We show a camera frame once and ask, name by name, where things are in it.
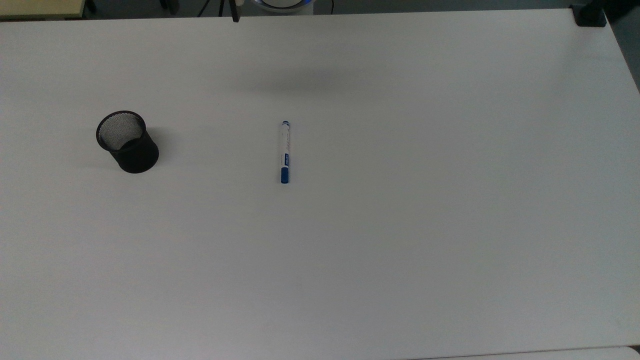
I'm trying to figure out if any blue and white marker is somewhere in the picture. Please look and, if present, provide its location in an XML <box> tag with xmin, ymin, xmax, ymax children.
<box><xmin>279</xmin><ymin>120</ymin><xmax>292</xmax><ymax>185</ymax></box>

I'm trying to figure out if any black table clamp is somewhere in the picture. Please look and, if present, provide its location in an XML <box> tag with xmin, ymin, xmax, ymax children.
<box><xmin>570</xmin><ymin>0</ymin><xmax>612</xmax><ymax>28</ymax></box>

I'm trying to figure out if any black mesh pen holder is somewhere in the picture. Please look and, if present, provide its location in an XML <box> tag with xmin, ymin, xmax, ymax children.
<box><xmin>95</xmin><ymin>110</ymin><xmax>160</xmax><ymax>175</ymax></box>

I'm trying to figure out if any beige wooden table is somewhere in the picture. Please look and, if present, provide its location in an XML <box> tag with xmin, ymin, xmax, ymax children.
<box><xmin>0</xmin><ymin>0</ymin><xmax>87</xmax><ymax>21</ymax></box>

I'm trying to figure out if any white robot base blue ring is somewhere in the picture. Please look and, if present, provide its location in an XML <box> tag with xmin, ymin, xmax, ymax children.
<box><xmin>251</xmin><ymin>0</ymin><xmax>315</xmax><ymax>16</ymax></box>

